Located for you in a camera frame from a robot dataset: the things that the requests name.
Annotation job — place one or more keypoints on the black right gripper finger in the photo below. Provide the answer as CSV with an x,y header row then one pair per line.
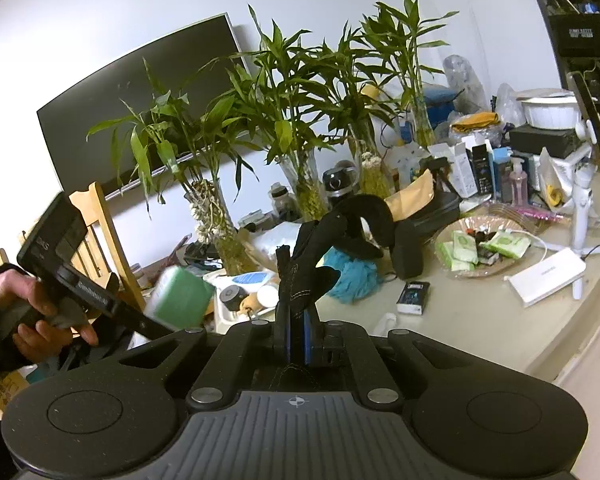
x,y
134,320

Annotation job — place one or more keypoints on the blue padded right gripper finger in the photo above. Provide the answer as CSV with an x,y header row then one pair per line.
x,y
289,334
313,337

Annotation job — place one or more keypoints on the black glove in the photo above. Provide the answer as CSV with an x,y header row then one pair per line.
x,y
302,281

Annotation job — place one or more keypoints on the green and white box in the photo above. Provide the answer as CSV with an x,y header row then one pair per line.
x,y
180,299

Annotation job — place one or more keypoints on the teal bath loofah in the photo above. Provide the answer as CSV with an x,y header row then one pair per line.
x,y
358,280

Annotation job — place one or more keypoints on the wooden chair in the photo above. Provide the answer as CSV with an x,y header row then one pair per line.
x,y
100,256

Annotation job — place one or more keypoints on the white plastic tray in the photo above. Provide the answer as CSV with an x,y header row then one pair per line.
x,y
243,297

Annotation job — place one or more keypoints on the small black card box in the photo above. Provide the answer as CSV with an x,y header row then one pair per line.
x,y
412,299

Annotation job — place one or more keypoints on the black speaker cylinder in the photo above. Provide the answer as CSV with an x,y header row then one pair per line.
x,y
406,252

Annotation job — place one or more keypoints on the cardboard box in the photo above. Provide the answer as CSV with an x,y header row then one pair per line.
x,y
12,383

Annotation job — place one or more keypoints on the black insulated mug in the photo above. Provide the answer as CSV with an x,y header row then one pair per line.
x,y
341,182

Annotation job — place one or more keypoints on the brown paper envelope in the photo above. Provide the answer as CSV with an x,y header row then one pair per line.
x,y
413,198

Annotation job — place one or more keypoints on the black zip case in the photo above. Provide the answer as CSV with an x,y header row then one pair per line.
x,y
441,211

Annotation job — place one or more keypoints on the bamboo plant in vase left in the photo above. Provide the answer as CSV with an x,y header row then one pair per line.
x,y
169,144

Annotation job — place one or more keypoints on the bamboo plant in vase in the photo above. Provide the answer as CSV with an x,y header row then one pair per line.
x,y
278,102
376,73
169,144

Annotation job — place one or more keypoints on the green wet wipes pack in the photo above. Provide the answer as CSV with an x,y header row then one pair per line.
x,y
508,244

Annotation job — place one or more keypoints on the bamboo plant in vase middle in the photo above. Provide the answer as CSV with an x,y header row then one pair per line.
x,y
278,102

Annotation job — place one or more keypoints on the white power bank box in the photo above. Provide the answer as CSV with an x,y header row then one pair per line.
x,y
546,277

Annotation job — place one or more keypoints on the pink soap pump bottle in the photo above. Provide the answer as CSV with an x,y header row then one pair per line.
x,y
518,180

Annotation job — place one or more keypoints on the bamboo plant in vase right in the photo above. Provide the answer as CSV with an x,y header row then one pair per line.
x,y
376,73

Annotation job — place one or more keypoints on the white food container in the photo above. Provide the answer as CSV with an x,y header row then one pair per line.
x,y
549,109

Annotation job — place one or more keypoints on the white gimbal tripod stand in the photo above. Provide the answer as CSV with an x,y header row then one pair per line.
x,y
567,189

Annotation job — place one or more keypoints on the black wall television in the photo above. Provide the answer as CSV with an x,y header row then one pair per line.
x,y
190,62

